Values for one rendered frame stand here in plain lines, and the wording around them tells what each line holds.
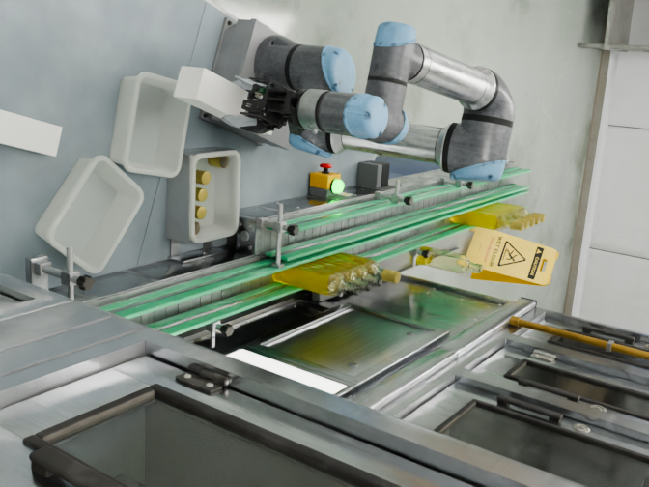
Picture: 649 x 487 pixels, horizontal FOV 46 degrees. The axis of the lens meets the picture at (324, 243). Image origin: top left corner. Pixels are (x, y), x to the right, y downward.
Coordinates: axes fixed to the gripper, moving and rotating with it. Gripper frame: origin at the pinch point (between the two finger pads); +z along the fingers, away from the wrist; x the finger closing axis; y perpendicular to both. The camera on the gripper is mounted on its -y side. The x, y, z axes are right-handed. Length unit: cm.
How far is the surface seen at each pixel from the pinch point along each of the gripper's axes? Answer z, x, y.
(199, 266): 24, 35, -29
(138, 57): 34.2, -8.4, -2.6
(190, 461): -57, 49, 55
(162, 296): 17.6, 42.8, -12.7
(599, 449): -72, 50, -56
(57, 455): -50, 50, 65
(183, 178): 28.3, 15.0, -20.5
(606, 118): 100, -175, -607
